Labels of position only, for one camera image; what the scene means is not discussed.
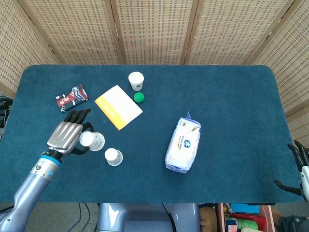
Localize pink storage bin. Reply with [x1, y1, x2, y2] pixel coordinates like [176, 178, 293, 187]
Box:
[215, 203, 276, 232]

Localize black floor cable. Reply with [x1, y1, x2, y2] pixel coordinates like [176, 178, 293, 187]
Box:
[76, 203, 92, 232]

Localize silver robot torso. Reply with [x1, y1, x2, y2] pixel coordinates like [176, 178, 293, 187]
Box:
[96, 203, 201, 232]

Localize blue felt table cover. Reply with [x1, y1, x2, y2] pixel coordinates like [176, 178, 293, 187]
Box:
[0, 64, 304, 204]

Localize dark equipment with cables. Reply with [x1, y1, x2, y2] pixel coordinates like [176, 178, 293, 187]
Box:
[0, 91, 14, 128]

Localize woven wooden folding screen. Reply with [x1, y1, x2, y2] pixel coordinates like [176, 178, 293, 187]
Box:
[0, 0, 309, 142]

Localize white paper cup dark flower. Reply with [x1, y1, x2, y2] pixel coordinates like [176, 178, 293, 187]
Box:
[128, 72, 145, 92]

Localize white blue tissue pack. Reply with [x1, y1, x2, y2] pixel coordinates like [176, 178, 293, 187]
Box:
[165, 111, 202, 174]

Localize black cable on torso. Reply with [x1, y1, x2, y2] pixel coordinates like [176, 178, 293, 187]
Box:
[162, 203, 176, 232]

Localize white paper cup blue print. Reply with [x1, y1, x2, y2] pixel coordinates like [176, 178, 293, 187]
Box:
[79, 131, 106, 152]
[104, 147, 124, 167]

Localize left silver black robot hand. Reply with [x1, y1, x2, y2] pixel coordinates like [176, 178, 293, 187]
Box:
[45, 108, 95, 157]

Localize black bag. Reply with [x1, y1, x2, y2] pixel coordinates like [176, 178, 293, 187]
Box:
[279, 215, 309, 232]

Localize green roll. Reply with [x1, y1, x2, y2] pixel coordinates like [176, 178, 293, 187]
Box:
[238, 218, 267, 231]

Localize yellow white Lexicon book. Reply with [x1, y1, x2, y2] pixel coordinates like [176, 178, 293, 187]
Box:
[94, 85, 143, 131]

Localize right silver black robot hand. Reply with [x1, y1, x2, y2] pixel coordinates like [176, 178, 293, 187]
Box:
[274, 140, 309, 203]

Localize brown plush item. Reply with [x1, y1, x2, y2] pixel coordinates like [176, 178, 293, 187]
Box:
[199, 204, 218, 232]

